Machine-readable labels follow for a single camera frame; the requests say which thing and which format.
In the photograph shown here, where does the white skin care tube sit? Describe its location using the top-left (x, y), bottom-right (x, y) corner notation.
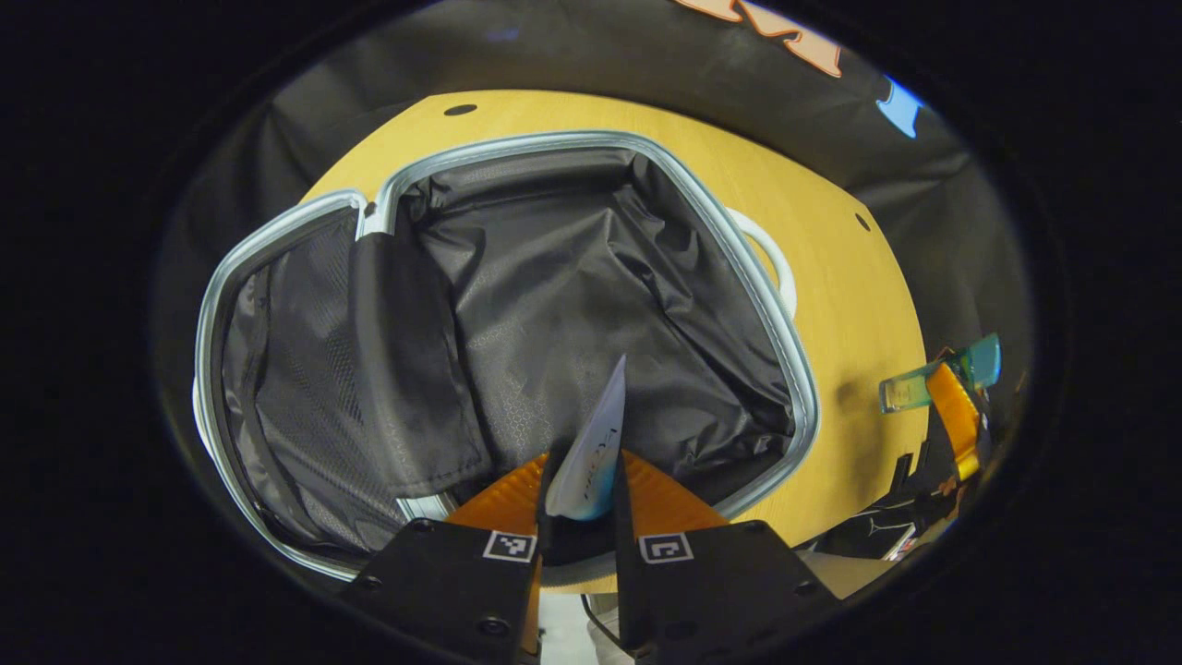
top-left (544, 355), bottom-right (630, 524)

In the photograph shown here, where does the light blue suitcase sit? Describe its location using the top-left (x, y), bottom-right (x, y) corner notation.
top-left (192, 129), bottom-right (821, 585)

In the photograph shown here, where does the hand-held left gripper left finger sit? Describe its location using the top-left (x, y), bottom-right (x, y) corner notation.
top-left (340, 450), bottom-right (555, 665)

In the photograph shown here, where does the teal bottle with blue cap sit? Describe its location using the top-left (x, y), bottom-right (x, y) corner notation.
top-left (878, 333), bottom-right (1004, 415)

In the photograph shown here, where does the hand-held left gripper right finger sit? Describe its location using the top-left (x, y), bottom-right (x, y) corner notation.
top-left (614, 450), bottom-right (841, 665)

